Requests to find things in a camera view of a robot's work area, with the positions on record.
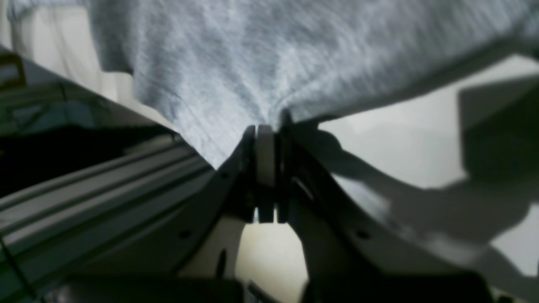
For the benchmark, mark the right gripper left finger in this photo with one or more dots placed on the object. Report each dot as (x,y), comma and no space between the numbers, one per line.
(191,258)

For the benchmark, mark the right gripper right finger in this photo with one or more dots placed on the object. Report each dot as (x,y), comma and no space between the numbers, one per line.
(350,258)

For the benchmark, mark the grey t-shirt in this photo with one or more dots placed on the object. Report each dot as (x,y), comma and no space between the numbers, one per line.
(214,67)

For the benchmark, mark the aluminium extrusion frame rail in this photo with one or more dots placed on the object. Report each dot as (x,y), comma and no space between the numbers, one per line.
(48,229)

